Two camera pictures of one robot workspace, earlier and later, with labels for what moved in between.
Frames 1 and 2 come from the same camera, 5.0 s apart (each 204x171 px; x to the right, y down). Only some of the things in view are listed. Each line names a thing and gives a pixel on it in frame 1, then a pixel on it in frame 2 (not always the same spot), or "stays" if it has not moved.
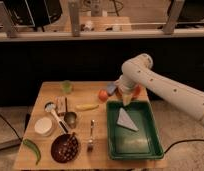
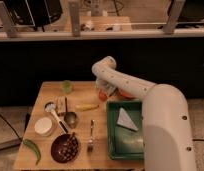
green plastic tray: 126,143 stays
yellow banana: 86,107 stays
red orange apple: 103,95 stays
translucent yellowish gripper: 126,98 to 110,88
